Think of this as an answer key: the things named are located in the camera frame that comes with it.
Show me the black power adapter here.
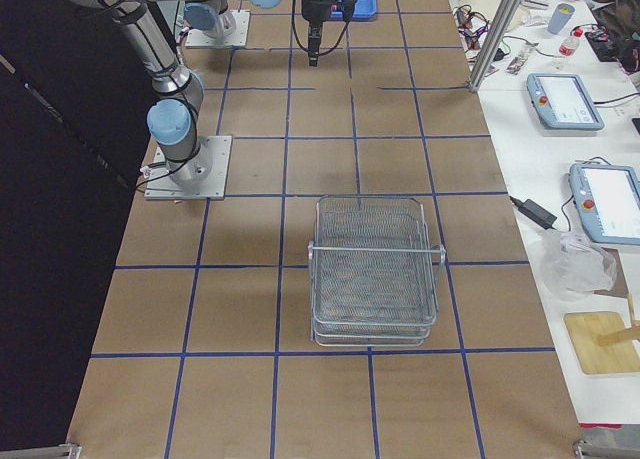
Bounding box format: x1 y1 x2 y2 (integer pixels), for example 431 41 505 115
514 199 557 230

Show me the wooden board stand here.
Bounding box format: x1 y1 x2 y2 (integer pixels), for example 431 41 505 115
564 294 639 375

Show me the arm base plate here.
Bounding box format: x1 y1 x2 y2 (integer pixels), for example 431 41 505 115
184 3 250 49
143 135 232 200

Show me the person at desk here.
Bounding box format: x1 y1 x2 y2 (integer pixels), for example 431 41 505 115
592 0 639 74

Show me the teach pendant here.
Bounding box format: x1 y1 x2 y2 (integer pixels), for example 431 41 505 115
569 163 639 246
526 73 605 131

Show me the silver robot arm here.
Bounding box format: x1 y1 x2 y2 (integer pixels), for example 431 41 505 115
69 0 281 200
182 0 353 67

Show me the plastic water bottle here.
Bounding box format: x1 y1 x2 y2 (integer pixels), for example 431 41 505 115
558 28 583 59

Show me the upper teach pendant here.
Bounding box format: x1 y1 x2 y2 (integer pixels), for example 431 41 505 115
526 73 605 131

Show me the blue cup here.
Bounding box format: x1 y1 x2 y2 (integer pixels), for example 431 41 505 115
547 3 575 35

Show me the clear plastic bag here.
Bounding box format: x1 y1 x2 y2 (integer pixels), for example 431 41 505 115
540 230 617 297

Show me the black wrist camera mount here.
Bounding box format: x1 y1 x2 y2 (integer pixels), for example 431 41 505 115
331 0 358 23

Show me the silver wire mesh shelf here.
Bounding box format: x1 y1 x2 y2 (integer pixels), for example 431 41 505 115
308 195 446 347

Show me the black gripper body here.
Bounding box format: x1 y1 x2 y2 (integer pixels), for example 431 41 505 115
300 0 335 26

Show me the lower teach pendant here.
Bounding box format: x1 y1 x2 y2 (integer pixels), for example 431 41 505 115
569 163 639 246

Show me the blue plastic tray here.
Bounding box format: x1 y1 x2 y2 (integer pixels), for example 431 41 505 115
352 0 378 21

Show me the aluminium frame post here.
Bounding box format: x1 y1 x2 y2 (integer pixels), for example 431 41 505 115
468 0 521 92

